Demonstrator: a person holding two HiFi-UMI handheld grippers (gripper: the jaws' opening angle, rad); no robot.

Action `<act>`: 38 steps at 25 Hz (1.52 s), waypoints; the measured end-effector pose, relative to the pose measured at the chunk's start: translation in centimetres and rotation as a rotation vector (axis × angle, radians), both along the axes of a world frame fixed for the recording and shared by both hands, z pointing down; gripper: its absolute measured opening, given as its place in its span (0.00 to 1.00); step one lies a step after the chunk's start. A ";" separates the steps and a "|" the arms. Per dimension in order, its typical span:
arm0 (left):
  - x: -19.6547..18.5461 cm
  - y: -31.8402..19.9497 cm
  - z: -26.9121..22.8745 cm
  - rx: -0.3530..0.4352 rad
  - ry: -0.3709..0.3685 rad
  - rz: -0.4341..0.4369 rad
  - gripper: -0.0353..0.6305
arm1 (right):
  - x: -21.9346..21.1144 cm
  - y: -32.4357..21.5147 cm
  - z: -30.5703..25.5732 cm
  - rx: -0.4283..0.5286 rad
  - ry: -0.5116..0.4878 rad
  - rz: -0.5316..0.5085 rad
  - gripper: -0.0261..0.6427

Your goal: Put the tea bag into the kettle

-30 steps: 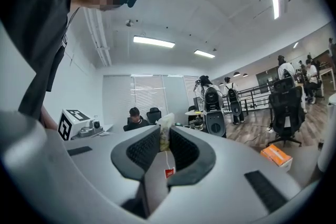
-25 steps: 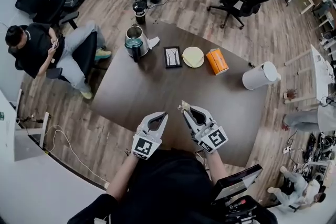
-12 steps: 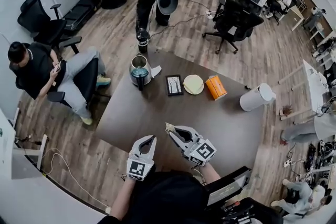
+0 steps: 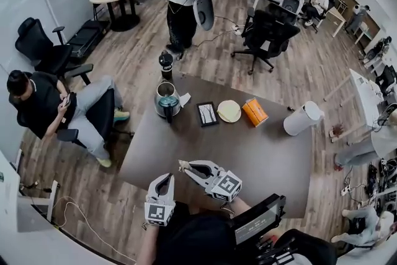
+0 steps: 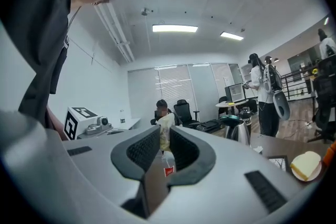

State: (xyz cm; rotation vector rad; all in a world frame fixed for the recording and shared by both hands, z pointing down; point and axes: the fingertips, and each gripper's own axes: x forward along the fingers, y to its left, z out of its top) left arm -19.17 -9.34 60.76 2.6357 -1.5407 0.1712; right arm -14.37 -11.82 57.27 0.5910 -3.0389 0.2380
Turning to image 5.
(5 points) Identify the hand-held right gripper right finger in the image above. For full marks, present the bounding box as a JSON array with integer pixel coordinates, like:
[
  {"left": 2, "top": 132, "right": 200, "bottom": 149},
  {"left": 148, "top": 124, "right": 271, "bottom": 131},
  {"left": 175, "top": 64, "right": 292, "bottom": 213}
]
[{"left": 149, "top": 126, "right": 325, "bottom": 224}]

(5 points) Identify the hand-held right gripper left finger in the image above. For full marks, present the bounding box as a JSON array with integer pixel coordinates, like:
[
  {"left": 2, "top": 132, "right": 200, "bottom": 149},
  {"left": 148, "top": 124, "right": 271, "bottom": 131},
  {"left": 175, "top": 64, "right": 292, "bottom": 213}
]
[{"left": 0, "top": 110, "right": 161, "bottom": 224}]

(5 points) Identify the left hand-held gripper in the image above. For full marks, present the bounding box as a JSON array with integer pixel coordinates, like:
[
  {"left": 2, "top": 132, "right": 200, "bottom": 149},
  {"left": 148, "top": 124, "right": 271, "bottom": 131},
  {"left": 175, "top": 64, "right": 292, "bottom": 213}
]
[{"left": 64, "top": 106, "right": 124, "bottom": 141}]

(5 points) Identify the stainless steel kettle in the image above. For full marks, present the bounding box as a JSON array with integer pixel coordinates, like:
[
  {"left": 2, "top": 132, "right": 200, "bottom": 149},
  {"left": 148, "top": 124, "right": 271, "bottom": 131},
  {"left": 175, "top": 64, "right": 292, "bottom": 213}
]
[{"left": 219, "top": 114, "right": 251, "bottom": 146}]

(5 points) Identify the white side desk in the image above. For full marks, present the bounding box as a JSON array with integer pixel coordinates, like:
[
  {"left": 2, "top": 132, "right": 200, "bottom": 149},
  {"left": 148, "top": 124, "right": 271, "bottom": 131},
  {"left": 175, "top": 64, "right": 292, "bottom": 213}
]
[{"left": 109, "top": 117, "right": 142, "bottom": 131}]

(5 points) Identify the black walking pad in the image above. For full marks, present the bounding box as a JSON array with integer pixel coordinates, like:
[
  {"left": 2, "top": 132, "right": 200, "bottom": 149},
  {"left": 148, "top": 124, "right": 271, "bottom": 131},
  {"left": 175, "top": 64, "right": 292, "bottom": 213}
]
[{"left": 196, "top": 119, "right": 226, "bottom": 135}]

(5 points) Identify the black water bottle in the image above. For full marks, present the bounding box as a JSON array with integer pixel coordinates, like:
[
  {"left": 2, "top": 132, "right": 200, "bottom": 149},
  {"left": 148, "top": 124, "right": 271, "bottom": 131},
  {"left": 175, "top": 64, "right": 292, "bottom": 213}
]
[{"left": 238, "top": 106, "right": 254, "bottom": 126}]

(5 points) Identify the pale bread slice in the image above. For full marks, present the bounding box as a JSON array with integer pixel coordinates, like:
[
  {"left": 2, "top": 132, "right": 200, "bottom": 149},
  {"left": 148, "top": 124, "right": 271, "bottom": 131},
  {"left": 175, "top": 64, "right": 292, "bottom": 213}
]
[{"left": 290, "top": 151, "right": 322, "bottom": 181}]

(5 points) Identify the round wooden table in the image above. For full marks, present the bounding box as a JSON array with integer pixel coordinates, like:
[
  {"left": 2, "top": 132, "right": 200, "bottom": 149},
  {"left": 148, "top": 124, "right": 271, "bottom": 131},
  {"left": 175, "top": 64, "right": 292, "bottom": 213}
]
[{"left": 215, "top": 99, "right": 257, "bottom": 113}]

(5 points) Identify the black office chair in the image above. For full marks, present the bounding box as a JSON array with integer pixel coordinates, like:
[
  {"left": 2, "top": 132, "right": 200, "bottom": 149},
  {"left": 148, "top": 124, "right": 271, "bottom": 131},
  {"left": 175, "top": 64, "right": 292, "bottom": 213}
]
[
  {"left": 312, "top": 55, "right": 336, "bottom": 143},
  {"left": 173, "top": 99, "right": 202, "bottom": 128}
]

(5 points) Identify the white round plate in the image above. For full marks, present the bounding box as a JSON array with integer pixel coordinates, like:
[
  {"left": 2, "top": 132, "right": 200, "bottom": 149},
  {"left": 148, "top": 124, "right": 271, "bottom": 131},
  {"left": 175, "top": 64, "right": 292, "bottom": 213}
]
[{"left": 290, "top": 151, "right": 323, "bottom": 182}]

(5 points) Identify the black-framed display box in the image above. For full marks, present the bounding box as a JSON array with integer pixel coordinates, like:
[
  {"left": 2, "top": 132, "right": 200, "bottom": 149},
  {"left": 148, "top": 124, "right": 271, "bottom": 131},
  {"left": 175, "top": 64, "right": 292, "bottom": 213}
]
[{"left": 225, "top": 83, "right": 249, "bottom": 103}]

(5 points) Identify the white ceiling conduit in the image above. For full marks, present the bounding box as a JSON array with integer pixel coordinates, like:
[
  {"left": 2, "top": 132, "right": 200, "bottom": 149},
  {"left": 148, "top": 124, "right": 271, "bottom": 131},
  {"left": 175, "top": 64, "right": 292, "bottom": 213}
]
[{"left": 93, "top": 4, "right": 136, "bottom": 63}]

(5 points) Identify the person's black clothing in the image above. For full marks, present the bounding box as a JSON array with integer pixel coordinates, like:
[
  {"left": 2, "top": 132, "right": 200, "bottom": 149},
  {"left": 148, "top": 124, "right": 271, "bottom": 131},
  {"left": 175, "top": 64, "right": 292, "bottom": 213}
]
[{"left": 0, "top": 0, "right": 107, "bottom": 137}]

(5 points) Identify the frosted glass partition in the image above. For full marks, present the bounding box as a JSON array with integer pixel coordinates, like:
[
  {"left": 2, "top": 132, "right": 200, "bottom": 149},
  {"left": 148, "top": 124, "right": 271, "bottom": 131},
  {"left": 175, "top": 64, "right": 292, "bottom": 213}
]
[{"left": 128, "top": 62, "right": 246, "bottom": 124}]

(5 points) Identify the black metal railing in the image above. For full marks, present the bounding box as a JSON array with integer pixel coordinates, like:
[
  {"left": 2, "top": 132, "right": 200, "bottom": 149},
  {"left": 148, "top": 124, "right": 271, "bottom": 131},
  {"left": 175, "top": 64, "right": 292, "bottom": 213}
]
[{"left": 280, "top": 64, "right": 336, "bottom": 101}]

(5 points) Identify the long ceiling light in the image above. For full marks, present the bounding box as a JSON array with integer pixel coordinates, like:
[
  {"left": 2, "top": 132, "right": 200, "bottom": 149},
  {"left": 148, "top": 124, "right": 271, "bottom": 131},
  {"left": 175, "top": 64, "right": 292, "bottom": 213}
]
[
  {"left": 152, "top": 24, "right": 199, "bottom": 34},
  {"left": 219, "top": 31, "right": 244, "bottom": 41}
]

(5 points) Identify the black picture frame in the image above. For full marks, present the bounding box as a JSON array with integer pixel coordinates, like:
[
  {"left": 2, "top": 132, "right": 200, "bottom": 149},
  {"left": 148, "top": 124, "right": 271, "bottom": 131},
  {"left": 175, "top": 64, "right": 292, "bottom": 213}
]
[{"left": 267, "top": 155, "right": 289, "bottom": 173}]

